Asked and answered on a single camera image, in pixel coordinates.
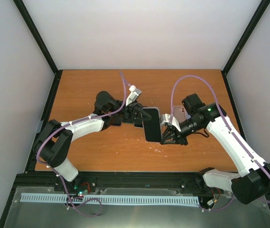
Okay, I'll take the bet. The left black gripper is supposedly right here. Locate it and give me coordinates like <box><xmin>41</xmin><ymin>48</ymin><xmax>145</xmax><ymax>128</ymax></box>
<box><xmin>108</xmin><ymin>99</ymin><xmax>153</xmax><ymax>122</ymax></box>

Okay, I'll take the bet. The black phone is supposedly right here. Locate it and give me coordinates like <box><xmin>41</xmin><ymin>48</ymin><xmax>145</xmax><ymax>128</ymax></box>
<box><xmin>143</xmin><ymin>107</ymin><xmax>162</xmax><ymax>143</ymax></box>

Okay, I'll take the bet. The pink phone case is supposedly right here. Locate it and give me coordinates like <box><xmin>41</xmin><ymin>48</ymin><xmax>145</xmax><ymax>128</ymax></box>
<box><xmin>173</xmin><ymin>105</ymin><xmax>191</xmax><ymax>123</ymax></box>

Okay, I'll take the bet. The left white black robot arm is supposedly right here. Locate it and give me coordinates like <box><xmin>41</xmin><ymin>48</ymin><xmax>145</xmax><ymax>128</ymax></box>
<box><xmin>33</xmin><ymin>91</ymin><xmax>151</xmax><ymax>191</ymax></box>

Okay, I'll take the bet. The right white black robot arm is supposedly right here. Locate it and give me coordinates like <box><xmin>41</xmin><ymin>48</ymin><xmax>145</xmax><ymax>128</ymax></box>
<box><xmin>160</xmin><ymin>94</ymin><xmax>270</xmax><ymax>204</ymax></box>

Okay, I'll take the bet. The phone with maroon edge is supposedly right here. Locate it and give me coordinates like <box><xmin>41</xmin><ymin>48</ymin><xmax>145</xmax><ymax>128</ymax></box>
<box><xmin>111</xmin><ymin>116</ymin><xmax>122</xmax><ymax>126</ymax></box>

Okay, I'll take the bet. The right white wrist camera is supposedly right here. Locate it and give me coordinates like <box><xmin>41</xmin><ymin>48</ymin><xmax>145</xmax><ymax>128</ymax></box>
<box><xmin>161</xmin><ymin>114</ymin><xmax>181</xmax><ymax>132</ymax></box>

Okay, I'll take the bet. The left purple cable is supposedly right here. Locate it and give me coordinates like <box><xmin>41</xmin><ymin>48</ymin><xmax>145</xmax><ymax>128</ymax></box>
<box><xmin>36</xmin><ymin>71</ymin><xmax>135</xmax><ymax>218</ymax></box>

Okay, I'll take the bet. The purple cable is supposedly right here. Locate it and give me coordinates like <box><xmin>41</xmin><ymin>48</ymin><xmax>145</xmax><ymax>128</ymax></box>
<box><xmin>36</xmin><ymin>71</ymin><xmax>135</xmax><ymax>218</ymax></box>
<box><xmin>169</xmin><ymin>75</ymin><xmax>270</xmax><ymax>212</ymax></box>

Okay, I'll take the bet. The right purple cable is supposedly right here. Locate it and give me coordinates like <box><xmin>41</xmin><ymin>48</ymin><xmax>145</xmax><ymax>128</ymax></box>
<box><xmin>169</xmin><ymin>75</ymin><xmax>270</xmax><ymax>212</ymax></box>

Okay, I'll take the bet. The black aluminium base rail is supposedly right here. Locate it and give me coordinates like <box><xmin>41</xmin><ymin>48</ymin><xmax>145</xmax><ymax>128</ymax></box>
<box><xmin>16</xmin><ymin>171</ymin><xmax>267</xmax><ymax>197</ymax></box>

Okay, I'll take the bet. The light blue slotted cable duct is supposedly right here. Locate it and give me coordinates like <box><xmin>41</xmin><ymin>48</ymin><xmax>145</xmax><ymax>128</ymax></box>
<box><xmin>19</xmin><ymin>193</ymin><xmax>199</xmax><ymax>207</ymax></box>

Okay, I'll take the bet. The right black frame post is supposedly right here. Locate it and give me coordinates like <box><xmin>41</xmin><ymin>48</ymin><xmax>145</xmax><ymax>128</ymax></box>
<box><xmin>221</xmin><ymin>0</ymin><xmax>270</xmax><ymax>76</ymax></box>

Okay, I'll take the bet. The black frame post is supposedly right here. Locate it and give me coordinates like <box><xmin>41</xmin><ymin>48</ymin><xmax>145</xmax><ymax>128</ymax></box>
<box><xmin>13</xmin><ymin>0</ymin><xmax>63</xmax><ymax>76</ymax></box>
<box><xmin>221</xmin><ymin>0</ymin><xmax>270</xmax><ymax>76</ymax></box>

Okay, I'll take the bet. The left black frame post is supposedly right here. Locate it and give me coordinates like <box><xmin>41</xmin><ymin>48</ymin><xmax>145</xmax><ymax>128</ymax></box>
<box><xmin>13</xmin><ymin>0</ymin><xmax>63</xmax><ymax>76</ymax></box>

